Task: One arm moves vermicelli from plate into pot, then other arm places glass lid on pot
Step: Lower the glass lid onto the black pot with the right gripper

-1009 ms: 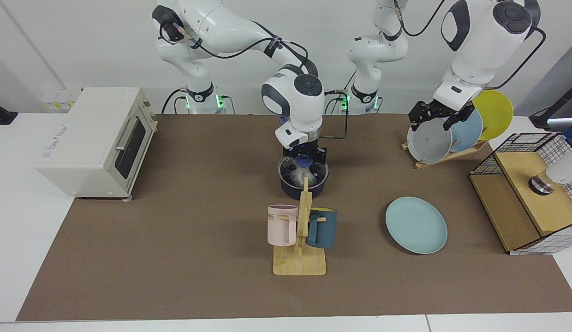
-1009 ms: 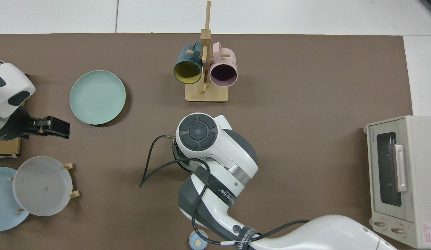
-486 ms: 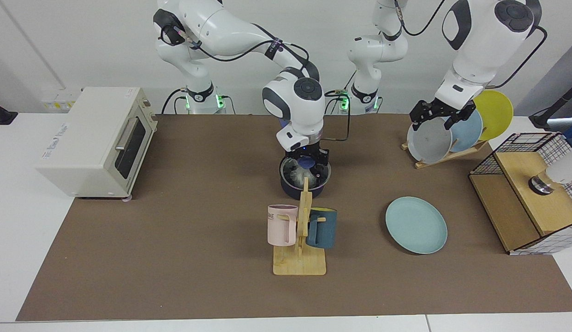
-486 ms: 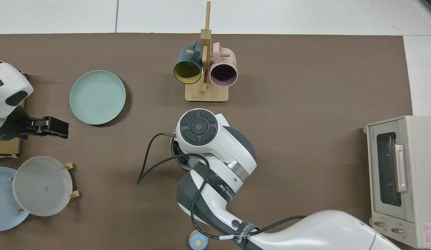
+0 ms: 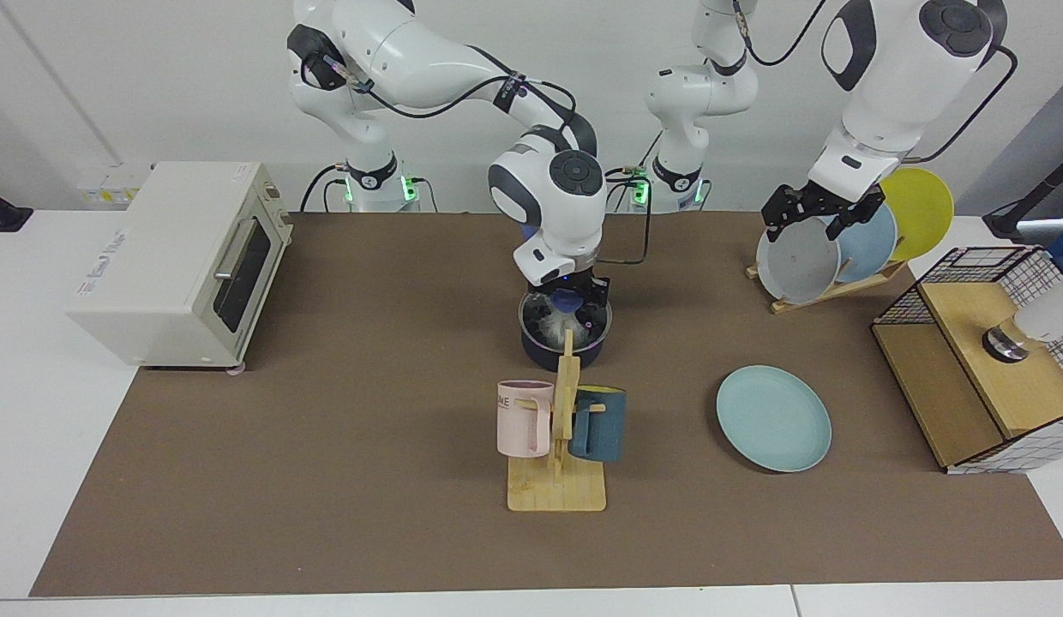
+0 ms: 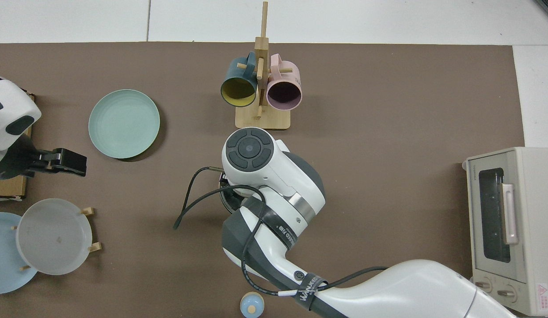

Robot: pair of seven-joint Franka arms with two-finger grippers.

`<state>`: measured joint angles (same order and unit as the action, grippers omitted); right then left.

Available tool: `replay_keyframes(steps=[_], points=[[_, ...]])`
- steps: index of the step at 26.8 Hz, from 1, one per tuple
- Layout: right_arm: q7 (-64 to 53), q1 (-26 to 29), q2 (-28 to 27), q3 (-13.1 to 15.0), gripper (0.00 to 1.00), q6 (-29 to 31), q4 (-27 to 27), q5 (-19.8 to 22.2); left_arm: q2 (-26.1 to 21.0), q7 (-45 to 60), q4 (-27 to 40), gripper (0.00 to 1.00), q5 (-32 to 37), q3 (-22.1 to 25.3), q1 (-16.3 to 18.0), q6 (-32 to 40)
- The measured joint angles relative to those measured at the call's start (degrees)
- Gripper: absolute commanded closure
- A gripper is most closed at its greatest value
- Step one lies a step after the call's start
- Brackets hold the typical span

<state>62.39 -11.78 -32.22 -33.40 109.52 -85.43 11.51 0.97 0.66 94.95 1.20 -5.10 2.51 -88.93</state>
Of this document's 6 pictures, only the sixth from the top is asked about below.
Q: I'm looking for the wooden plate rack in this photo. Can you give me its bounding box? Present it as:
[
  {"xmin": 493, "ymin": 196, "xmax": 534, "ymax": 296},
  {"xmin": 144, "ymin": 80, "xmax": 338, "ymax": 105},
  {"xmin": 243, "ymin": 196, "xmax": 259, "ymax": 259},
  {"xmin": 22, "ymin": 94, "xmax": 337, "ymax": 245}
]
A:
[{"xmin": 11, "ymin": 207, "xmax": 102, "ymax": 271}]

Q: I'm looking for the black pot with purple handle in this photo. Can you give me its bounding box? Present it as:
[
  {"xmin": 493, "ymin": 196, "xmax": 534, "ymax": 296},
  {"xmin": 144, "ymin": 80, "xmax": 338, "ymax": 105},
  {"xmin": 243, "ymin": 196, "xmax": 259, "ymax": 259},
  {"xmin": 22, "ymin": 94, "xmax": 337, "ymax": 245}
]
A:
[{"xmin": 218, "ymin": 173, "xmax": 244, "ymax": 213}]

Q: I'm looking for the dark teal cup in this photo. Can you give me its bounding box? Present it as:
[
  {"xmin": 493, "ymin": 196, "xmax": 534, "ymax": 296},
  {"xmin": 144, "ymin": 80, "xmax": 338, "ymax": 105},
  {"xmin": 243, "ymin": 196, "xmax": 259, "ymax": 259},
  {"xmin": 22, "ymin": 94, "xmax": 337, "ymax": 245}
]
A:
[{"xmin": 220, "ymin": 52, "xmax": 259, "ymax": 108}]

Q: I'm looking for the wooden cup stand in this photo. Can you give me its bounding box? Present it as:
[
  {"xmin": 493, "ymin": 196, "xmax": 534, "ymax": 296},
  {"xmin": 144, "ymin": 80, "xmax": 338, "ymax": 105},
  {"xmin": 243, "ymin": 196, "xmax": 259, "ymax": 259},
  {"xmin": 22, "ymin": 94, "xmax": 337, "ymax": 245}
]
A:
[{"xmin": 235, "ymin": 1, "xmax": 293, "ymax": 130}]

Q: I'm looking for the light blue plate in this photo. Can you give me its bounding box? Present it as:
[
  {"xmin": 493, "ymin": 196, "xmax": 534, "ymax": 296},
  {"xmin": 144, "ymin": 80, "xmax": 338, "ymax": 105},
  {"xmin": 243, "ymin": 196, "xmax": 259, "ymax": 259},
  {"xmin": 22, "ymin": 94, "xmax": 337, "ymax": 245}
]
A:
[{"xmin": 0, "ymin": 212, "xmax": 38, "ymax": 295}]

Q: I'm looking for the small blue round thing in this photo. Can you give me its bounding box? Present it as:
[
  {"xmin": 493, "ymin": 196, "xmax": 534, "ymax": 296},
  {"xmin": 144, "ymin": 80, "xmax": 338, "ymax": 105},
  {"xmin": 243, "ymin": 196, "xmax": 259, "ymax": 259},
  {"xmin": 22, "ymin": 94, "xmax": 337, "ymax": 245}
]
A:
[{"xmin": 240, "ymin": 291, "xmax": 265, "ymax": 318}]

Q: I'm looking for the grey plate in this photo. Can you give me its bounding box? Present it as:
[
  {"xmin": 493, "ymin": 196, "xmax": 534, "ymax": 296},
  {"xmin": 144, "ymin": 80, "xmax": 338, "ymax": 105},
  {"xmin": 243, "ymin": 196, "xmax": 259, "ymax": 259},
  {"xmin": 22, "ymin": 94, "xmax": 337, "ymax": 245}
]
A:
[{"xmin": 16, "ymin": 198, "xmax": 93, "ymax": 276}]

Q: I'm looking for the mint green plate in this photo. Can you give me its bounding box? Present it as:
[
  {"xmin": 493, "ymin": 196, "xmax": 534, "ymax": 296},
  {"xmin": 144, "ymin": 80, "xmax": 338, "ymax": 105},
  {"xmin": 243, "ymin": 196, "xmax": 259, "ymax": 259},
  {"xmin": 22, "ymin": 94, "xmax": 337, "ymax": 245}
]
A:
[{"xmin": 88, "ymin": 89, "xmax": 161, "ymax": 159}]

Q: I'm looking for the brown table cloth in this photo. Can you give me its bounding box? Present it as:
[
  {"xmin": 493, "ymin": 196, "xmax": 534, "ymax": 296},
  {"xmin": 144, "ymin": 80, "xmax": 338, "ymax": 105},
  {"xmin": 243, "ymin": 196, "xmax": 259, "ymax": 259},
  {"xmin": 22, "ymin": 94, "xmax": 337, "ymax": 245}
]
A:
[{"xmin": 0, "ymin": 42, "xmax": 525, "ymax": 318}]

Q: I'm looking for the pink cup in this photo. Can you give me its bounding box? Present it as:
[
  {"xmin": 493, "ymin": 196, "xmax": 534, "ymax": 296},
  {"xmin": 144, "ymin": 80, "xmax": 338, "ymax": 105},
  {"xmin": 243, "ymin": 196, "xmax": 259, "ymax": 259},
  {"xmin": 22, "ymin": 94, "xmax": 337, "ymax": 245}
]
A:
[{"xmin": 266, "ymin": 53, "xmax": 303, "ymax": 111}]

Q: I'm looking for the pale toaster oven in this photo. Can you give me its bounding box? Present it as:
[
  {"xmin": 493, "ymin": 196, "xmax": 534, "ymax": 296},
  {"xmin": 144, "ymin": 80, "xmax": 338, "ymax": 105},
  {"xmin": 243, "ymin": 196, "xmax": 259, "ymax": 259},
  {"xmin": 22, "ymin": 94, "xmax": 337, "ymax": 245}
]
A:
[{"xmin": 462, "ymin": 147, "xmax": 548, "ymax": 317}]

